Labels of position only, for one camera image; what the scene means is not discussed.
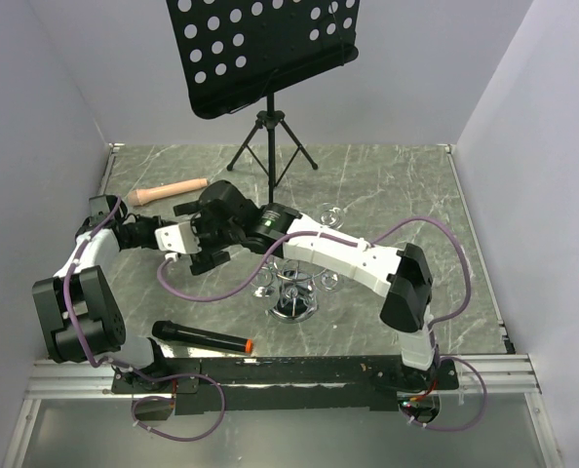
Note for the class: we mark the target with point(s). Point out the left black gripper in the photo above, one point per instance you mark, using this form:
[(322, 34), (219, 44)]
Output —
[(154, 222)]

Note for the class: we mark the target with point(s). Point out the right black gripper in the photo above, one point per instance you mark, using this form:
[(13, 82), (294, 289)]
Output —
[(209, 257)]

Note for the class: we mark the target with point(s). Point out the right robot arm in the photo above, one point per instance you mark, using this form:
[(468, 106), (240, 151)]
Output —
[(401, 277)]

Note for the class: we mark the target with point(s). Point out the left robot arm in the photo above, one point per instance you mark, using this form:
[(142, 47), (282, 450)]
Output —
[(79, 317)]

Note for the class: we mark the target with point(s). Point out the chrome wine glass rack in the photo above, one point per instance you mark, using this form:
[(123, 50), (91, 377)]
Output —
[(298, 290)]

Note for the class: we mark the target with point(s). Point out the clear wine glass front right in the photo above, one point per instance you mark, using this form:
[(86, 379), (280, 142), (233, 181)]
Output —
[(329, 281)]

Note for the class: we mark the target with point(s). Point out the beige microphone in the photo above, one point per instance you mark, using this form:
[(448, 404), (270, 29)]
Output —
[(142, 197)]

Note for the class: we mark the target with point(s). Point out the black microphone orange end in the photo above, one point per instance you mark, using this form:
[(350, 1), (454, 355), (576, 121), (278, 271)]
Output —
[(170, 331)]

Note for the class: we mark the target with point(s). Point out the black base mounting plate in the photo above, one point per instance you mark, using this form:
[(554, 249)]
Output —
[(373, 382)]

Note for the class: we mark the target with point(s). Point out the black perforated music stand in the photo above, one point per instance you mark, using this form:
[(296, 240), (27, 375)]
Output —
[(234, 53)]

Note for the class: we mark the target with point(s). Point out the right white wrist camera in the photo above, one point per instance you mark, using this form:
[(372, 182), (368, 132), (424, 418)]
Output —
[(177, 239)]

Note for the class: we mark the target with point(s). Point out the aluminium frame rail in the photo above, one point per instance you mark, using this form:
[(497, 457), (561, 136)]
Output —
[(374, 185)]

